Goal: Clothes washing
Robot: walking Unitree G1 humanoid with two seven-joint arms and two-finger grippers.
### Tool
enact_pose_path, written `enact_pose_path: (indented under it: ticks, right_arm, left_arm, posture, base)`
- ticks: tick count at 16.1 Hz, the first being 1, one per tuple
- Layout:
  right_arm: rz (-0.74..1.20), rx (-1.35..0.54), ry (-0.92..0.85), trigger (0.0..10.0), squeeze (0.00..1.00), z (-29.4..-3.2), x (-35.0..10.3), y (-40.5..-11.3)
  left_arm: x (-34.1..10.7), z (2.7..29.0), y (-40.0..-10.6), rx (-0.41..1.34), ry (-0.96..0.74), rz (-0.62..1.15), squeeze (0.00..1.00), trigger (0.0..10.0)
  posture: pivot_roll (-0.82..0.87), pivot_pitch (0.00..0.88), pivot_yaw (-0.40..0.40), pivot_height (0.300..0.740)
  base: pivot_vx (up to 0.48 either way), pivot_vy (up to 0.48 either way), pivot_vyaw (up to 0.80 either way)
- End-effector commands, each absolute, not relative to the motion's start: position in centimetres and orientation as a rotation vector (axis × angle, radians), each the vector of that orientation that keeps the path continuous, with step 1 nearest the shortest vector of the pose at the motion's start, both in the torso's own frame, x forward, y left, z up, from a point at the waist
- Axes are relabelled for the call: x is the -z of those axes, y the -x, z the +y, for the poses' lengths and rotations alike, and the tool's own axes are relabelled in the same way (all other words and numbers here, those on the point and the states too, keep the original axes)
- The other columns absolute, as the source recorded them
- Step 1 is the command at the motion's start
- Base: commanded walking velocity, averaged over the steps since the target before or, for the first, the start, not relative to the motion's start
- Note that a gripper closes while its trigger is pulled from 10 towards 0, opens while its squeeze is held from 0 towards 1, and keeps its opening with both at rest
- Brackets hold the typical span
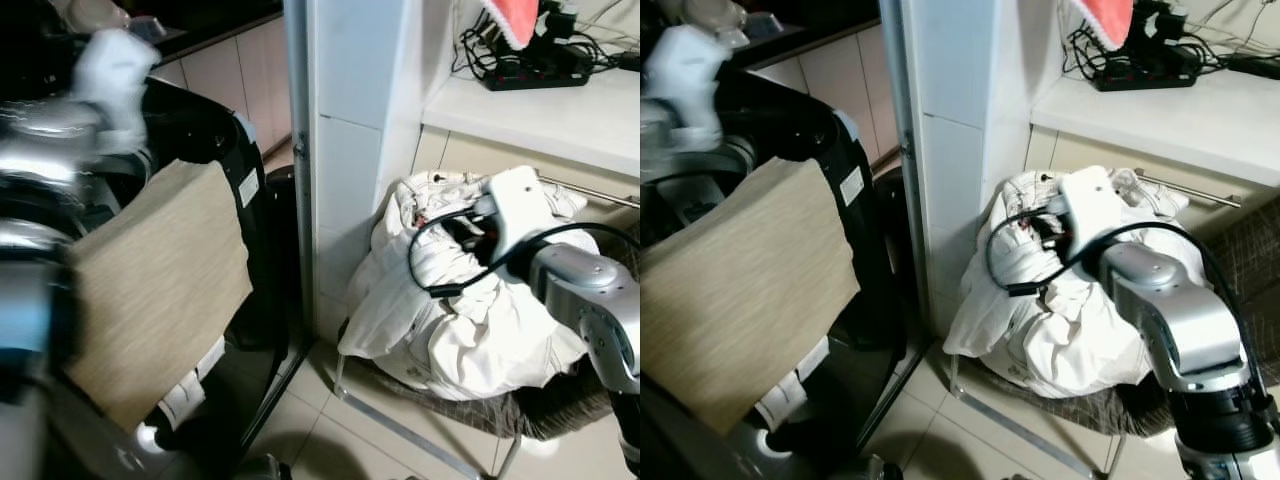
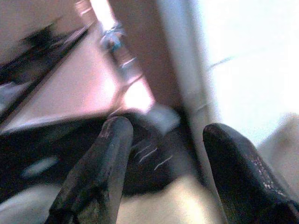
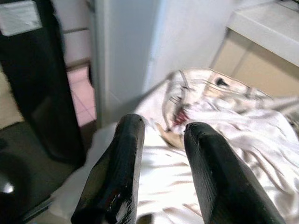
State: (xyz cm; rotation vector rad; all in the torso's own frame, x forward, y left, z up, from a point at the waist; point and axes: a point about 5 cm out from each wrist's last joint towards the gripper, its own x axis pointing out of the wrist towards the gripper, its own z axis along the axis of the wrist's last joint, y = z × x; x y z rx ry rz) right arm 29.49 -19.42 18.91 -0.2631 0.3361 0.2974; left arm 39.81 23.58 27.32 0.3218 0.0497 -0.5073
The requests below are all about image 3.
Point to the white door frame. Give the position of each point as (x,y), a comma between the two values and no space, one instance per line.
(121,58)

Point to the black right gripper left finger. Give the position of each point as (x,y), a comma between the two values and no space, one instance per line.
(116,168)

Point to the white printed t-shirt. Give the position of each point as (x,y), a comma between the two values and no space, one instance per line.
(210,140)

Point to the beige cabinet front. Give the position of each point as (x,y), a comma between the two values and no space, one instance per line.
(254,67)

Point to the white countertop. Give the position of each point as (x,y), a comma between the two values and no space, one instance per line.
(266,21)

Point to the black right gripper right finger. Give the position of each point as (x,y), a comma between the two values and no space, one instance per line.
(224,177)

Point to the tall black appliance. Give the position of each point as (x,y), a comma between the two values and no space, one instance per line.
(35,81)

